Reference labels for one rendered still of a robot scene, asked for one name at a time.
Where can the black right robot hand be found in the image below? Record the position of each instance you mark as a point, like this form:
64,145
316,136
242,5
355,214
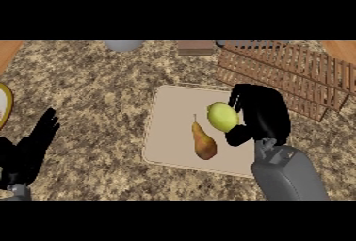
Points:
265,113

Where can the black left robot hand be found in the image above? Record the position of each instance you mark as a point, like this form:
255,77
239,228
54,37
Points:
29,150

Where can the yellow-green lemon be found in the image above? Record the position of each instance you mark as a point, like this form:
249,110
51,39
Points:
224,116

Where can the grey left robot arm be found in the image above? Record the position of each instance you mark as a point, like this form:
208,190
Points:
20,192

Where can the brown wooden tiered shelf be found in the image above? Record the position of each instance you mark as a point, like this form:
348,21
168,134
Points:
296,75

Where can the beige tray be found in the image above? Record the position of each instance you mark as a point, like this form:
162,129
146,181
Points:
186,125

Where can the yellow-rimmed plate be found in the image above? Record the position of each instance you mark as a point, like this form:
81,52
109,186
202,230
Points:
5,105

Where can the brown pear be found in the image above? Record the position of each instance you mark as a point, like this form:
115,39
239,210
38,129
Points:
205,143

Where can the brown wooden block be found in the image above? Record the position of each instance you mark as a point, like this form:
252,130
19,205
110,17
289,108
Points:
196,47

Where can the grey round container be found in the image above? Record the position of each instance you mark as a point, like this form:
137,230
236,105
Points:
124,45

